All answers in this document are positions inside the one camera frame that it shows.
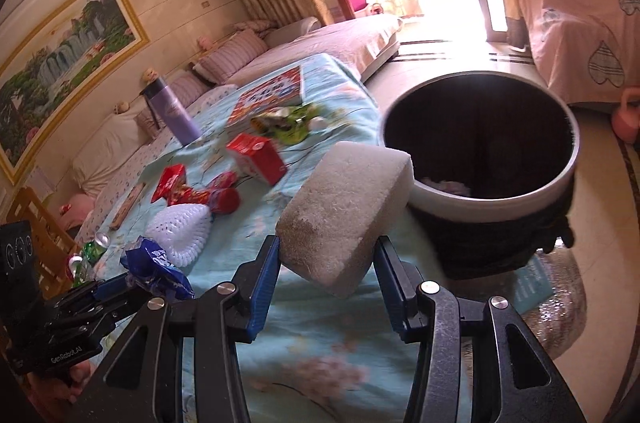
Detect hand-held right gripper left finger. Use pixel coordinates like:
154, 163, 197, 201
67, 233, 282, 423

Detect small pink striped cushion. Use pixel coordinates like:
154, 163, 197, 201
232, 19, 279, 38

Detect person's left hand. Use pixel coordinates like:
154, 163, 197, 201
59, 360, 103, 406

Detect wooden chair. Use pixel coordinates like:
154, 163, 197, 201
4, 187, 82, 300

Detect pink plush toy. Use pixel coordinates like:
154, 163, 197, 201
59, 194, 96, 230

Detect gold snack wrapper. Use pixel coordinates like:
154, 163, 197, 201
250, 110, 288, 135

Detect framed landscape painting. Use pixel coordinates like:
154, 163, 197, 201
0, 0, 151, 186

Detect red foil packet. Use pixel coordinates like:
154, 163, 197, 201
167, 184, 212, 207

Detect light blue floral blanket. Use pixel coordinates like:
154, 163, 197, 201
79, 53, 477, 423

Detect crumpled white tissue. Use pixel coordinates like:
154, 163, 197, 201
419, 177, 474, 198

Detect red cup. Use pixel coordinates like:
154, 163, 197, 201
207, 171, 241, 214

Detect green snack wrapper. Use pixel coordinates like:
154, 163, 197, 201
270, 102, 331, 147

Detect paper wall calendar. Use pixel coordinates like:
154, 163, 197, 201
25, 166, 55, 200

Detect white foam fruit net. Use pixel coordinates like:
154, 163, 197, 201
145, 202, 216, 268

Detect purple water bottle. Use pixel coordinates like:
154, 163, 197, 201
140, 76, 203, 147

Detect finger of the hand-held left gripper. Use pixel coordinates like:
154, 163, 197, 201
90, 292, 152, 335
74, 273, 139, 305

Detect bubble wrap bag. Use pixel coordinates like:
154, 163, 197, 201
514, 248, 589, 350

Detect red carton box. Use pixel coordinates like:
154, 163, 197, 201
226, 133, 289, 187

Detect red and white book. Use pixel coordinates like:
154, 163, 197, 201
225, 66, 306, 127

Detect pink heart print cloth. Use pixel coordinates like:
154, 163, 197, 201
512, 0, 640, 105

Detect blue snack wrapper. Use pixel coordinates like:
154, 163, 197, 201
120, 237, 196, 304

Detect white foam block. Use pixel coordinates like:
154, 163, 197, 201
275, 141, 415, 300

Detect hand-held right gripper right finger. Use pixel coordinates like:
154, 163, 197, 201
372, 235, 586, 423

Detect pink watering can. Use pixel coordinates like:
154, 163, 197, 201
611, 87, 640, 145

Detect white cushion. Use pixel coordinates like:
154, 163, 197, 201
71, 110, 151, 195

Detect black bin with white rim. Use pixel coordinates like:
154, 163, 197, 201
380, 70, 582, 282

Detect light fabric sofa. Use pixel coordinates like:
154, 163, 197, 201
70, 16, 402, 204

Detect red snack packet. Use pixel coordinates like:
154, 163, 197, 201
151, 164, 187, 204

